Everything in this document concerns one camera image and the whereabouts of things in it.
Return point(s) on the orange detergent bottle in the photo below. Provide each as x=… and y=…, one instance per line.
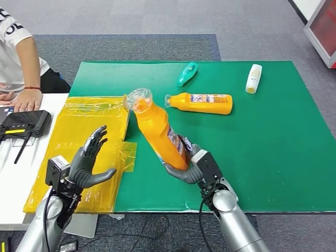
x=183, y=103
x=155, y=128

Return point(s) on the person's forearm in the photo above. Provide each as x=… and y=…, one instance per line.
x=30, y=66

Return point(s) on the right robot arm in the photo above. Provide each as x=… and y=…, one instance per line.
x=236, y=226

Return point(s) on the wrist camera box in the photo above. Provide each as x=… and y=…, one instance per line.
x=207, y=167
x=55, y=170

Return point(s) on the red and white cabinet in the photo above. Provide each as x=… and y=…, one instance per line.
x=325, y=31

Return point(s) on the white desk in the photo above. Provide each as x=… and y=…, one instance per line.
x=16, y=181

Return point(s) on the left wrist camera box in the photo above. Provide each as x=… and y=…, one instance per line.
x=55, y=170

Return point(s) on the person's hand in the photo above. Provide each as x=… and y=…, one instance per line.
x=27, y=101
x=5, y=95

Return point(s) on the teal plastic bottle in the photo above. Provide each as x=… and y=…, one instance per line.
x=186, y=74

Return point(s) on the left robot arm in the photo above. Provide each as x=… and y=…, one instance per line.
x=34, y=233

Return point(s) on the black remote controller with antennas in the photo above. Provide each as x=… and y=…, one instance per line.
x=26, y=121

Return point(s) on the black power adapter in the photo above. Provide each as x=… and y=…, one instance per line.
x=69, y=246

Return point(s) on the person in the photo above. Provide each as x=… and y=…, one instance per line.
x=10, y=59

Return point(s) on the white plastic bottle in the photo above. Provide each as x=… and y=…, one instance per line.
x=254, y=78

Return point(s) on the dark tablet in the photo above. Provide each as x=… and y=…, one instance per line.
x=5, y=113

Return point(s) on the green table mat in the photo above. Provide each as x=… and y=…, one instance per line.
x=262, y=146

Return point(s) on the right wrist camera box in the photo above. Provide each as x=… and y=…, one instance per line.
x=207, y=167

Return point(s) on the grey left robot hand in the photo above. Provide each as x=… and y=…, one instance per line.
x=82, y=170

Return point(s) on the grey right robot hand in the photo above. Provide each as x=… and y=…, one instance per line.
x=183, y=175

